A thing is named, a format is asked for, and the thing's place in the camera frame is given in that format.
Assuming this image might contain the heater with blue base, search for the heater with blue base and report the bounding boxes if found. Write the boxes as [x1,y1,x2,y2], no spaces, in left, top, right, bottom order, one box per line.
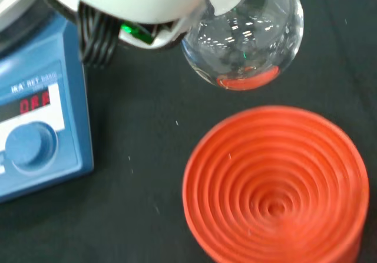
[0,0,95,204]

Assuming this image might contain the black bench cloth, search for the black bench cloth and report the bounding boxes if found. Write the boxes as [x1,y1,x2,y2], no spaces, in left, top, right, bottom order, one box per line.
[0,0,377,263]

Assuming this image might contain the orange ribbed flask ring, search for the orange ribbed flask ring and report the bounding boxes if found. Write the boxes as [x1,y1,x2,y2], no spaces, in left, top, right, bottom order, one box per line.
[181,106,371,263]

